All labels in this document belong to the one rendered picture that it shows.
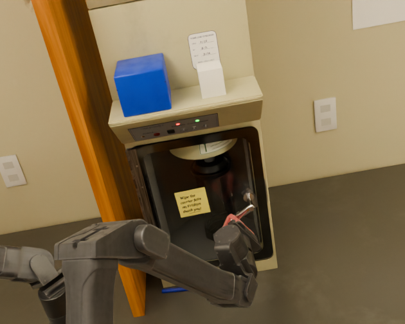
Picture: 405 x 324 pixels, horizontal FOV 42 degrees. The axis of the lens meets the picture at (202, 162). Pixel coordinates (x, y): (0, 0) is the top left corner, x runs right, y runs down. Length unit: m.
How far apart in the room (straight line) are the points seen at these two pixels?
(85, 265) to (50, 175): 1.12
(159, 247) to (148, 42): 0.50
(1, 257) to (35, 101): 0.77
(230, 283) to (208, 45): 0.49
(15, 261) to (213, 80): 0.52
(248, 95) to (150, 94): 0.20
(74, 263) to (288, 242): 0.94
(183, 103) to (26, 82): 0.70
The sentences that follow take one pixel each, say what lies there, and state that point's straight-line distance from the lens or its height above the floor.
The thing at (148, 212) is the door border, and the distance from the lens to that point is 1.32.
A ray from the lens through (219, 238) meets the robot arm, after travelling 1.10.
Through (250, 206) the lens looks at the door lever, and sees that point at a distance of 1.27.
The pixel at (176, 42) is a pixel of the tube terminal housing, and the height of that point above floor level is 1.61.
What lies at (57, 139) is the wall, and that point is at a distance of 1.75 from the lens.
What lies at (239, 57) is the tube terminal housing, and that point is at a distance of 1.16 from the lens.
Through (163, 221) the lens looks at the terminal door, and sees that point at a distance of 1.34.
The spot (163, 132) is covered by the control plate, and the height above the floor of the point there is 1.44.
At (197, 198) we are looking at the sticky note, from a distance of 1.30.
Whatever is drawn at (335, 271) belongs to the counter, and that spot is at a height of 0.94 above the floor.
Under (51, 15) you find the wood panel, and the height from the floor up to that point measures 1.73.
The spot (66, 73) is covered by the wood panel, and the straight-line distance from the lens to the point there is 1.09.
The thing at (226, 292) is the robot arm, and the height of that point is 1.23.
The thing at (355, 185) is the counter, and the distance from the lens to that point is 1.79.
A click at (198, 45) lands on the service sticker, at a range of 1.15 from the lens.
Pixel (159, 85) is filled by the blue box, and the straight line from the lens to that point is 1.06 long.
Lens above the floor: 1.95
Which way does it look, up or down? 30 degrees down
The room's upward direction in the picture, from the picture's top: 11 degrees counter-clockwise
